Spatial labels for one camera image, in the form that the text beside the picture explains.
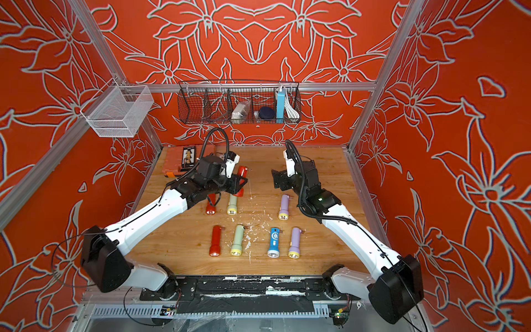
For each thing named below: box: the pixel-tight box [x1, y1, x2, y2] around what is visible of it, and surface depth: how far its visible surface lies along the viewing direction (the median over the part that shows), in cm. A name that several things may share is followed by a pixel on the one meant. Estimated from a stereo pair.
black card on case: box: [181, 145, 196, 172], surface depth 109 cm
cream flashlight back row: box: [226, 193, 238, 216], surface depth 93 cm
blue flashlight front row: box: [267, 227, 281, 258], surface depth 83 cm
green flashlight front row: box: [230, 223, 246, 256], surface depth 84 cm
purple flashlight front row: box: [288, 226, 301, 260], surface depth 83 cm
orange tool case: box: [161, 144, 217, 178], surface depth 109 cm
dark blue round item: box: [258, 106, 276, 120], surface depth 97 cm
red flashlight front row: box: [208, 224, 222, 257], surface depth 85 cm
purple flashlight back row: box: [278, 194, 290, 221], surface depth 94 cm
